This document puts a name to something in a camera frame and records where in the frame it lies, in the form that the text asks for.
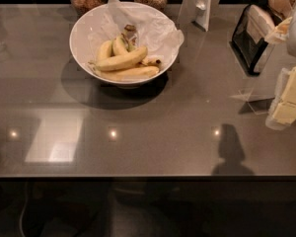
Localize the crumpled white paper liner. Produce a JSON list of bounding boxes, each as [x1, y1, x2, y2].
[[88, 0, 185, 69]]

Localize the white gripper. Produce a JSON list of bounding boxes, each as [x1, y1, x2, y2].
[[264, 4, 296, 130]]

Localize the middle rear yellow banana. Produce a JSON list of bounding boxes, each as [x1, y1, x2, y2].
[[112, 36, 128, 55]]

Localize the top front yellow banana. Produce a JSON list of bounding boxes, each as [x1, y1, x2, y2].
[[88, 46, 148, 71]]

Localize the bottom front yellow banana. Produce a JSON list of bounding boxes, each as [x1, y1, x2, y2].
[[95, 66, 159, 82]]

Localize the clear acrylic stand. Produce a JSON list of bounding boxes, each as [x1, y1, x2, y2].
[[231, 43, 285, 115]]

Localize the left rear yellow banana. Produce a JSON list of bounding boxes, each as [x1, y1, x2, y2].
[[96, 40, 112, 61]]

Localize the white ceramic bowl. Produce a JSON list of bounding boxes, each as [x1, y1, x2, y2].
[[69, 7, 172, 87]]

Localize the yellow banana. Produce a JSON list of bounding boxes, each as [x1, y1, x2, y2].
[[95, 66, 159, 82], [112, 36, 128, 55], [88, 46, 148, 71], [96, 40, 112, 61]]

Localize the small right banana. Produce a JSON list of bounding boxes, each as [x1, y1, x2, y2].
[[141, 57, 162, 66]]

